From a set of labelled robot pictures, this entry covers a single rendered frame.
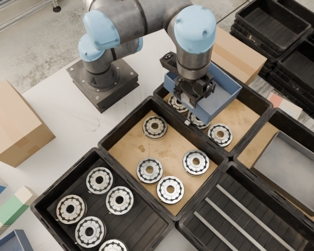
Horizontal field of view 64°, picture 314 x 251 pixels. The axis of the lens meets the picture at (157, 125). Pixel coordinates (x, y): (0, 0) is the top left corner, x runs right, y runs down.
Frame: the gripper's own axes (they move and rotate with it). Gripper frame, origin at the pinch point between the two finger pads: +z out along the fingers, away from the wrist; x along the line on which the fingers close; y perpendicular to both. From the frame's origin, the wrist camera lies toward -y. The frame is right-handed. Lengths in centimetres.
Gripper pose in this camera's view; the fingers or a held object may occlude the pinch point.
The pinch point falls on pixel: (186, 96)
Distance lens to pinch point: 79.2
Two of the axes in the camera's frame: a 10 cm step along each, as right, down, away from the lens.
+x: 7.6, -6.3, 1.3
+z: 1.0, 3.1, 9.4
